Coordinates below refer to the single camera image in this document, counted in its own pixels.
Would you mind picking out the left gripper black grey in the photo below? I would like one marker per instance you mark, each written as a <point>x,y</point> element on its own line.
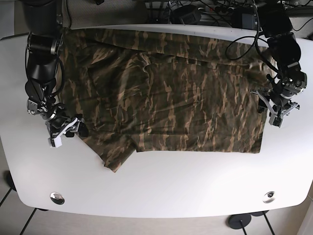
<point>276,100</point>

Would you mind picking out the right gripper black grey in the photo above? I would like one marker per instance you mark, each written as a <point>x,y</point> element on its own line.
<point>68,126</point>

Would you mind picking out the brown cloth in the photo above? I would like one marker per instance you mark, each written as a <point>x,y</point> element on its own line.
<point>151,91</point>

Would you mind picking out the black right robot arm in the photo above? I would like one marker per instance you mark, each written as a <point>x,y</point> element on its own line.
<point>45,71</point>

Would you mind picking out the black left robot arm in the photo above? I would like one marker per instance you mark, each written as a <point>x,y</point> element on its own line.
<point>276,44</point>

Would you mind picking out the left silver table grommet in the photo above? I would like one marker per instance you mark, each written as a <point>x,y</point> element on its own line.
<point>57,198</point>

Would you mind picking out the silver table grommet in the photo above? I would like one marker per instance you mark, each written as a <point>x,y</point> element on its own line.
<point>57,198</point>
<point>269,197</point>

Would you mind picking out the right silver table grommet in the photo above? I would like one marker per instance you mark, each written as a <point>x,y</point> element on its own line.
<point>269,197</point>

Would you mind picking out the black round stand base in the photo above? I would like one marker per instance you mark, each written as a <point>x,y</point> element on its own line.
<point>239,221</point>

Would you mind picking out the black box under table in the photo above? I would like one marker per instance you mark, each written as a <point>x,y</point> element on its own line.
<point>187,14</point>

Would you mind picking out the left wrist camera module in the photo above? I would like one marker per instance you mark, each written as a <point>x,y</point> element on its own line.
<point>276,121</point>

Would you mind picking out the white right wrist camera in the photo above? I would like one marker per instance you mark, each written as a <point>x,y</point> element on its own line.
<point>57,142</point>

